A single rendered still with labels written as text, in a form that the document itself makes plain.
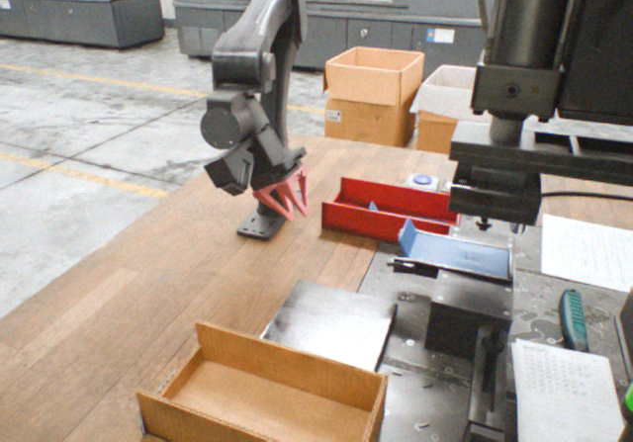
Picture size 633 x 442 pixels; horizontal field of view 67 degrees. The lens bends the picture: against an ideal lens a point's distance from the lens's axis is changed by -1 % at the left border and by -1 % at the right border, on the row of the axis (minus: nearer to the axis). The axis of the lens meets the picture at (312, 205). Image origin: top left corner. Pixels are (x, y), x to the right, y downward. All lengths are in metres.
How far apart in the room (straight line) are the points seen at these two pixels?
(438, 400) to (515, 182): 0.28
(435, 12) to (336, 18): 1.05
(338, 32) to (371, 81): 2.60
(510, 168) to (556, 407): 0.27
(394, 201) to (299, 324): 0.40
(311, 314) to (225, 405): 0.18
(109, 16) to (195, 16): 1.43
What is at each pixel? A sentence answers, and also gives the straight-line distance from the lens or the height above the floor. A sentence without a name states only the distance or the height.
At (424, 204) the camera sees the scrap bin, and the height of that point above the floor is 0.93.
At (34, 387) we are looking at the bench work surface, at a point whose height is 0.90.
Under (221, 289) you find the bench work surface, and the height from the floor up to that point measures 0.90.
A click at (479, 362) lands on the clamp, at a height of 0.97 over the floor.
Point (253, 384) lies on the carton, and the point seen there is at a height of 0.91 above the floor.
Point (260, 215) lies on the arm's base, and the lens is 0.96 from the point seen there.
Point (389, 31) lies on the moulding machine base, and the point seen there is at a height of 0.54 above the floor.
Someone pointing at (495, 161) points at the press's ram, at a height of 1.16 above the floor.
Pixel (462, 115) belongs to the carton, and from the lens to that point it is 2.90.
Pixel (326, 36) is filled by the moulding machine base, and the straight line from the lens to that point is 5.57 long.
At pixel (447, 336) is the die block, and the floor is 0.93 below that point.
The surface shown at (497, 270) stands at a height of 0.99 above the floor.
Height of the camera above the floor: 1.40
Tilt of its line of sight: 29 degrees down
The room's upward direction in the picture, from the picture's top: straight up
